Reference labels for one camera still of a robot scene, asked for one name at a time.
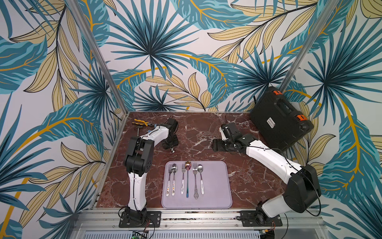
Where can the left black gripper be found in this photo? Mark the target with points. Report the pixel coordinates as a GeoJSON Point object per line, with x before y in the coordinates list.
{"type": "Point", "coordinates": [166, 146]}

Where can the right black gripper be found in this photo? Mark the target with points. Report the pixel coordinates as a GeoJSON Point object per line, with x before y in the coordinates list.
{"type": "Point", "coordinates": [221, 145]}

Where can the cartoon handle spoon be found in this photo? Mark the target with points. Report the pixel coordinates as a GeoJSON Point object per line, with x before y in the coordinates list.
{"type": "Point", "coordinates": [174, 170]}

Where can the cartoon handle fork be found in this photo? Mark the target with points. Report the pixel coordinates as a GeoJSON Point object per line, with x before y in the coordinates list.
{"type": "Point", "coordinates": [170, 169]}

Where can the iridescent spoon blue handle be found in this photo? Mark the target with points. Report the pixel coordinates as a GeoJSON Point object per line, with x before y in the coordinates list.
{"type": "Point", "coordinates": [188, 167]}

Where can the white handle fork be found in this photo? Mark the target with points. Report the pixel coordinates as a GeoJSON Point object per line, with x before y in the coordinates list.
{"type": "Point", "coordinates": [183, 178]}

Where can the all steel fork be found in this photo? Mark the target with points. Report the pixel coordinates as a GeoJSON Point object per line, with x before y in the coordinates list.
{"type": "Point", "coordinates": [195, 171]}

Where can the white handle steel spoon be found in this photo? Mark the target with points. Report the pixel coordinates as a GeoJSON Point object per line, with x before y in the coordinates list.
{"type": "Point", "coordinates": [200, 170]}

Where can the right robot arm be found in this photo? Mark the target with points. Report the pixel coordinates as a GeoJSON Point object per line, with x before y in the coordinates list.
{"type": "Point", "coordinates": [302, 184]}

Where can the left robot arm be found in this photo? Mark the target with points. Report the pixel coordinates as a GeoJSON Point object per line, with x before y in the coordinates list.
{"type": "Point", "coordinates": [139, 158]}

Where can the small hammer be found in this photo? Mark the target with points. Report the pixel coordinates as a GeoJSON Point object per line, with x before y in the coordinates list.
{"type": "Point", "coordinates": [139, 127]}

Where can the lavender placemat tray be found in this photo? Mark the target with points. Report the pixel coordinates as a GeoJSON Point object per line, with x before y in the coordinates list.
{"type": "Point", "coordinates": [216, 182]}

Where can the black tool case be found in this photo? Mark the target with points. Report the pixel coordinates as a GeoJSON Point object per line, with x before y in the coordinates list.
{"type": "Point", "coordinates": [278, 121]}

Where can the yellow handled pliers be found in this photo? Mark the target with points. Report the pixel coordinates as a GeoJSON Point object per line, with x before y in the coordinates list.
{"type": "Point", "coordinates": [142, 123]}

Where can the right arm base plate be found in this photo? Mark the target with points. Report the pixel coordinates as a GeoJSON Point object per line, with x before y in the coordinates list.
{"type": "Point", "coordinates": [258, 219]}

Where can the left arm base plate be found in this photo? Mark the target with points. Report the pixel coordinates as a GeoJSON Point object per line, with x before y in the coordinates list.
{"type": "Point", "coordinates": [150, 219]}

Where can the aluminium front rail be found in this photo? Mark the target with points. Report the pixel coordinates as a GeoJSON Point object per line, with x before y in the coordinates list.
{"type": "Point", "coordinates": [199, 224]}

